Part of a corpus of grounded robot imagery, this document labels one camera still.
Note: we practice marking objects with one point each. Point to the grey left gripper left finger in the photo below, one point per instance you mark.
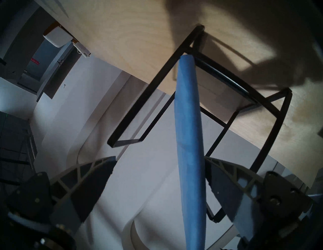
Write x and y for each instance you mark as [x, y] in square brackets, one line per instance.
[75, 186]

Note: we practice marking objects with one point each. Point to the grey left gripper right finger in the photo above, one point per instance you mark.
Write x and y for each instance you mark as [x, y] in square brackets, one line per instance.
[242, 194]

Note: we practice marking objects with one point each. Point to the thin blue book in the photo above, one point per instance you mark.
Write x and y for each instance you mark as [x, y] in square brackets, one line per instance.
[189, 126]

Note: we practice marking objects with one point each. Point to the dark grey cabinet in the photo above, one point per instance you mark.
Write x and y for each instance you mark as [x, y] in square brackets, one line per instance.
[15, 146]

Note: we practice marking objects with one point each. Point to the dark door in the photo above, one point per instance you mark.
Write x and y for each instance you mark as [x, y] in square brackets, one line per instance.
[45, 58]

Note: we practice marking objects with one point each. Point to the white bag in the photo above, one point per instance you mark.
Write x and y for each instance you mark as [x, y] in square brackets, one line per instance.
[82, 49]

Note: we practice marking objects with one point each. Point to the white wooden armchair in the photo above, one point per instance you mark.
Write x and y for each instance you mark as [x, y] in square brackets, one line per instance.
[56, 36]

